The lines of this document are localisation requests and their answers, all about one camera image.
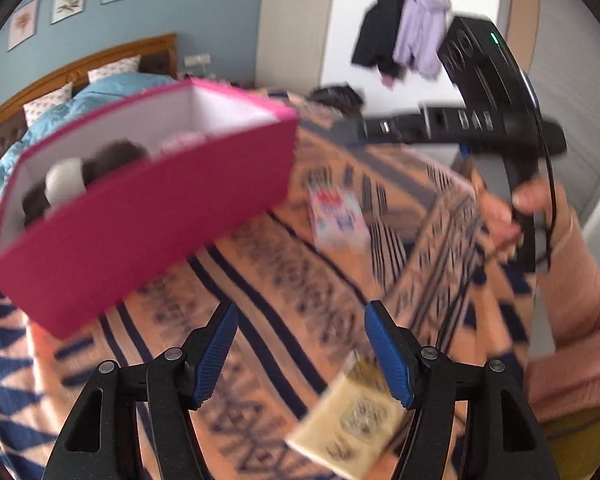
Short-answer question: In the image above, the beige wardrobe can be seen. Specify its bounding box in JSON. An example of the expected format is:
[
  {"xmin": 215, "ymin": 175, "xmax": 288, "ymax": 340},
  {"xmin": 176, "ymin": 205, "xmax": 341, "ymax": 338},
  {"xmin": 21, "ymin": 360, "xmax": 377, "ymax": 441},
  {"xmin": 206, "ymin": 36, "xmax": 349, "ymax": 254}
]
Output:
[{"xmin": 252, "ymin": 0, "xmax": 341, "ymax": 93}]

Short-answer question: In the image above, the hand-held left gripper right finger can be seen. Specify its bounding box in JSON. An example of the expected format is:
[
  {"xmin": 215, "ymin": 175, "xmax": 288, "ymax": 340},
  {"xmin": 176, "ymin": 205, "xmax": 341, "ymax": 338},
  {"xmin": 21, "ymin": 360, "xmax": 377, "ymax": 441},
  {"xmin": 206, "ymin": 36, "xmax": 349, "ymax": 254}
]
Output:
[{"xmin": 364, "ymin": 300, "xmax": 563, "ymax": 480}]

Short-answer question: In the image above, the pile of dark clothes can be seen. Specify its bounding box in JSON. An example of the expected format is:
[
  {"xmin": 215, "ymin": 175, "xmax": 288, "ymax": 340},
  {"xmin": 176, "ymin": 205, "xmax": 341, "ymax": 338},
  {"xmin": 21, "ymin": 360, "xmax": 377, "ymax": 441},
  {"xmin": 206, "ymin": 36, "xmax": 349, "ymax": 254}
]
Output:
[{"xmin": 307, "ymin": 84, "xmax": 367, "ymax": 111}]

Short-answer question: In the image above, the purple jacket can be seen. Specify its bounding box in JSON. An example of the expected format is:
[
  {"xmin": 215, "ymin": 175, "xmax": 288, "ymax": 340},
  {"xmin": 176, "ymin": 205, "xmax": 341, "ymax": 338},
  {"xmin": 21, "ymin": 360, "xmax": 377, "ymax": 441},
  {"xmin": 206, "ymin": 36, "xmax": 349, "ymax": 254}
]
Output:
[{"xmin": 392, "ymin": 0, "xmax": 452, "ymax": 81}]

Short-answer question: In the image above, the person's yellow garment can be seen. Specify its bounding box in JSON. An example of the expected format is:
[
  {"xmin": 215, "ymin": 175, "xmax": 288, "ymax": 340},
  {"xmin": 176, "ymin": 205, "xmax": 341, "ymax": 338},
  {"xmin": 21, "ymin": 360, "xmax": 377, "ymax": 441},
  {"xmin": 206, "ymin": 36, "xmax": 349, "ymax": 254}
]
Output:
[{"xmin": 542, "ymin": 417, "xmax": 600, "ymax": 480}]

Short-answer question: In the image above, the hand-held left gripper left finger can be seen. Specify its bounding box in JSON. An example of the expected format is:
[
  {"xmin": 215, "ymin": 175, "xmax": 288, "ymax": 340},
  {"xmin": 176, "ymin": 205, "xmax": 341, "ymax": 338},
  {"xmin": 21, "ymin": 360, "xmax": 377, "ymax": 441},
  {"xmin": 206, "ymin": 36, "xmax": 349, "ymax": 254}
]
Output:
[{"xmin": 42, "ymin": 301, "xmax": 239, "ymax": 480}]

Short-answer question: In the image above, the pink cardboard box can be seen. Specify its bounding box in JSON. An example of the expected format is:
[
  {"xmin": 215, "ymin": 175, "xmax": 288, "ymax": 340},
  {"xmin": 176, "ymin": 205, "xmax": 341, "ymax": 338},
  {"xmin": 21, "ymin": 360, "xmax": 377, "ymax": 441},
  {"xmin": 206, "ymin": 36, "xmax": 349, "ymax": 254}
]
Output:
[{"xmin": 0, "ymin": 77, "xmax": 301, "ymax": 339}]

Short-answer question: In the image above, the black jacket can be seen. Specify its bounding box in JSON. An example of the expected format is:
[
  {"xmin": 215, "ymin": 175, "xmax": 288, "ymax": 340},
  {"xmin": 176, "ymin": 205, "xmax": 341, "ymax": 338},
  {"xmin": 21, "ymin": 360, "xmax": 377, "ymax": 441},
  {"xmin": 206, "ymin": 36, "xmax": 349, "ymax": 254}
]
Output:
[{"xmin": 351, "ymin": 0, "xmax": 406, "ymax": 78}]

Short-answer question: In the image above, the wooden headboard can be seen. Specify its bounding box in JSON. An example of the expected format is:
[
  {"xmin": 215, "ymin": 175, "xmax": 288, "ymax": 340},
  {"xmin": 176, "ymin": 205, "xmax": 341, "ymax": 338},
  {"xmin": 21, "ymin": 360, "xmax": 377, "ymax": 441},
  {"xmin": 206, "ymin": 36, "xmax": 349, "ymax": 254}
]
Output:
[{"xmin": 0, "ymin": 33, "xmax": 179, "ymax": 166}]

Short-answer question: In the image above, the black cable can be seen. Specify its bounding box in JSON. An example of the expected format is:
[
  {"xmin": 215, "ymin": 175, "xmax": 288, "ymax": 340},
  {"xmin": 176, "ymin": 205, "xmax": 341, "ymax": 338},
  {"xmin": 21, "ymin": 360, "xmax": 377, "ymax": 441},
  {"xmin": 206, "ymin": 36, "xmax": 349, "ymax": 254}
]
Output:
[{"xmin": 522, "ymin": 72, "xmax": 557, "ymax": 271}]

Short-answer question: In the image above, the blue floral duvet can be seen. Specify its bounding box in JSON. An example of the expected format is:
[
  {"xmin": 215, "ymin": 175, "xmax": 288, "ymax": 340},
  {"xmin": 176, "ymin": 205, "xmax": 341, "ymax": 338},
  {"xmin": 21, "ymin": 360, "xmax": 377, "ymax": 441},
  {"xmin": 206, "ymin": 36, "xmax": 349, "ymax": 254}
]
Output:
[{"xmin": 0, "ymin": 72, "xmax": 178, "ymax": 211}]

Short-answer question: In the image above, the small floral packet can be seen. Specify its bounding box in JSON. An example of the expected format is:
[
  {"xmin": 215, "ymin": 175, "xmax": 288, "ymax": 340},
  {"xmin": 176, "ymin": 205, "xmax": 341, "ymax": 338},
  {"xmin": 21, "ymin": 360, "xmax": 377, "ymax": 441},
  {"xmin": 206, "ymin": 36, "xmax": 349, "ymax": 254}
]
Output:
[{"xmin": 307, "ymin": 185, "xmax": 371, "ymax": 251}]

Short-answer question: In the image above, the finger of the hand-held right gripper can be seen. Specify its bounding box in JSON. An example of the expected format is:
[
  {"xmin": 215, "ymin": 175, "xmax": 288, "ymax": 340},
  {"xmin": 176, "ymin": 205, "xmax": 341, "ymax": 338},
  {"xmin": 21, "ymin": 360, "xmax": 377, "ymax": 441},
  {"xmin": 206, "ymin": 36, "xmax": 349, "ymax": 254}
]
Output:
[{"xmin": 332, "ymin": 110, "xmax": 426, "ymax": 146}]

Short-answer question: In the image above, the yellow tissue packet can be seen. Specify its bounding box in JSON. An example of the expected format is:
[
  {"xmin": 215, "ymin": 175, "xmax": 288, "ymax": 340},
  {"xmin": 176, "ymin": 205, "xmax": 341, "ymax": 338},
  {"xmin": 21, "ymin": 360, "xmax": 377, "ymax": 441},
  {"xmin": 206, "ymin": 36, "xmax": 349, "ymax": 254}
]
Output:
[{"xmin": 286, "ymin": 352, "xmax": 408, "ymax": 478}]

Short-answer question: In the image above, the person's right hand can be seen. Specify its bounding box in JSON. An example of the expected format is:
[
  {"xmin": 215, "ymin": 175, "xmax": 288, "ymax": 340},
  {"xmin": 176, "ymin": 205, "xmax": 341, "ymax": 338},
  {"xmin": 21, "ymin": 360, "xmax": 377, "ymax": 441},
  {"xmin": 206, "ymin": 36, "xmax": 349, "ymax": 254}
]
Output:
[{"xmin": 472, "ymin": 175, "xmax": 576, "ymax": 261}]

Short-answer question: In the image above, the pink satin pouch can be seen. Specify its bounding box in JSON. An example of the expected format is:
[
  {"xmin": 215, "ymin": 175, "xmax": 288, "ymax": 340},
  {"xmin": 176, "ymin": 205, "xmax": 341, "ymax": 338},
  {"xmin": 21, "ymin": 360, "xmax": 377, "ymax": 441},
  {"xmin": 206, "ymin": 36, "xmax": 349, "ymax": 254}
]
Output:
[{"xmin": 157, "ymin": 131, "xmax": 208, "ymax": 156}]

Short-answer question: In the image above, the brown knitted plush bear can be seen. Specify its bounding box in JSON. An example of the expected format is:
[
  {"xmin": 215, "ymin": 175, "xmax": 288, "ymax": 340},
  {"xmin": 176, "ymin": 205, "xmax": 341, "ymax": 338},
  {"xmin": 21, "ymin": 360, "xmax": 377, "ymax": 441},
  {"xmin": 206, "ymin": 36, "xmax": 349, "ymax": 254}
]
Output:
[{"xmin": 22, "ymin": 140, "xmax": 151, "ymax": 226}]

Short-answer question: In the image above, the white dotted pillow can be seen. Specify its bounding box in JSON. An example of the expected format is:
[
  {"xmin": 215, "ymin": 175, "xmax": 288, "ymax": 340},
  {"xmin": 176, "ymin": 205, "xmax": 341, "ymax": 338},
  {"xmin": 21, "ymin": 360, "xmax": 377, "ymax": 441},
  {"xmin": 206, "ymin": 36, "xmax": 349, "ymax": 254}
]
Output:
[
  {"xmin": 24, "ymin": 81, "xmax": 74, "ymax": 128},
  {"xmin": 87, "ymin": 56, "xmax": 142, "ymax": 86}
]

